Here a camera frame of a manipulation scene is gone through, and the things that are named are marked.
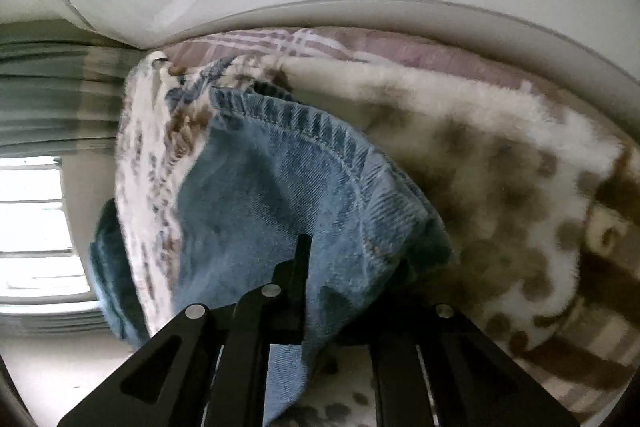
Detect floral blanket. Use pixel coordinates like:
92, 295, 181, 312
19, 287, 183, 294
114, 51, 640, 427

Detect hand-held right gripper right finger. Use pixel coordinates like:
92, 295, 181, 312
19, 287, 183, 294
369, 303, 582, 427

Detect grey-green curtain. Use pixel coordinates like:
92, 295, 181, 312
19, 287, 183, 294
0, 19, 147, 158

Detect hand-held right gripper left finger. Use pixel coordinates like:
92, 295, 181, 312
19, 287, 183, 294
57, 234, 314, 427

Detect window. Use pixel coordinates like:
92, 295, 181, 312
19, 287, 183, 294
0, 156, 103, 305

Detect plaid bed sheet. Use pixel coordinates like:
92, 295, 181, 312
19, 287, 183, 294
161, 27, 568, 94

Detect blue denim pants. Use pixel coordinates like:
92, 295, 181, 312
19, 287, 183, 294
171, 86, 455, 427

